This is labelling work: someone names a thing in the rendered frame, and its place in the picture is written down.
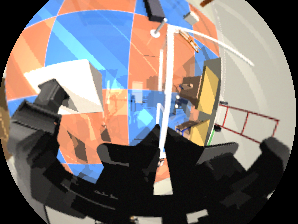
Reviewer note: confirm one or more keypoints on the beige flat panel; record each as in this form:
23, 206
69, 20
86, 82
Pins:
214, 65

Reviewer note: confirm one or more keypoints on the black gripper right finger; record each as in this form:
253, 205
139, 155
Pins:
185, 157

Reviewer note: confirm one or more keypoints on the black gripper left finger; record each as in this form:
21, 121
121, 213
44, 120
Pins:
143, 156

